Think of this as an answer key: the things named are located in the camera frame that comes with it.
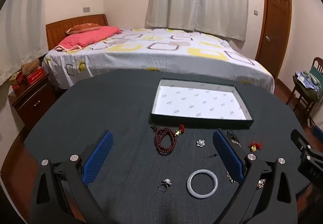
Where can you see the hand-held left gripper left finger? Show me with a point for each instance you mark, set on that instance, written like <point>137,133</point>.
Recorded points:
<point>98,158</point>

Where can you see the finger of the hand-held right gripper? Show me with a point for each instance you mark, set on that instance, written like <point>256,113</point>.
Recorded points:
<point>318,135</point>
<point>301,142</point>

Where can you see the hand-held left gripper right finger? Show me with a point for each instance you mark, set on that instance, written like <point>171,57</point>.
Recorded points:
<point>227,156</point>

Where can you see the pearl flower brooch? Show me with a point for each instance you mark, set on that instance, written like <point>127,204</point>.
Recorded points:
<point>200,143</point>

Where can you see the white jade bangle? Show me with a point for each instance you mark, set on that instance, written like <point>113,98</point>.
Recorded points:
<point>189,183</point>

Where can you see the shallow printed paper-lined tray box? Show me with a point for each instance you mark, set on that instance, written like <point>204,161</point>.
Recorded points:
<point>199,103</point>

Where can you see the dark tassel pendant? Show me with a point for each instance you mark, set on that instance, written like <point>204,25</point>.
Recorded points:
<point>233,139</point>

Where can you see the red tassel gold charm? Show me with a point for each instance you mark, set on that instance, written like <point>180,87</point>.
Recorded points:
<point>253,148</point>

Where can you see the wooden chair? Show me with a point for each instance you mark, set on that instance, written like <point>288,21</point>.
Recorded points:
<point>301,103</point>

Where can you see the pile of clothes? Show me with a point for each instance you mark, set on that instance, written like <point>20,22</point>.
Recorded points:
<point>306,82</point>

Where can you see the dark wooden nightstand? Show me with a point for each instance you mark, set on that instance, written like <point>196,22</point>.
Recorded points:
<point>30,103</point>

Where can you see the red gift box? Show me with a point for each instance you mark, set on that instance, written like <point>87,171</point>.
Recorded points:
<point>35,76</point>

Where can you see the brown teddy bear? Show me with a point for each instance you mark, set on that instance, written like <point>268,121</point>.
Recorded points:
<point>30,66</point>

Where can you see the bed with patterned sheet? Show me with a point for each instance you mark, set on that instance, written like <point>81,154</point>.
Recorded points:
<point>156,55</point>

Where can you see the brown wooden door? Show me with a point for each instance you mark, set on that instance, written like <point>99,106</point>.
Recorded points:
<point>273,25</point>

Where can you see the pink quilted pillow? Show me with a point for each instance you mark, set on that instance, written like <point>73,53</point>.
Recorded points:
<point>85,37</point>

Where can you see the orange cushion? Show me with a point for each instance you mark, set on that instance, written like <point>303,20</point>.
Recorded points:
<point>82,28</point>

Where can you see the wooden headboard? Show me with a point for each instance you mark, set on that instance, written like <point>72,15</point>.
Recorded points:
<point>60,28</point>

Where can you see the wall panel above headboard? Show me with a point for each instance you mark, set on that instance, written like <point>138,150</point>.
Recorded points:
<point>86,9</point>

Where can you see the sheer white wall curtain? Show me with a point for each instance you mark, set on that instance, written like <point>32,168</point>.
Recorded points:
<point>22,25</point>

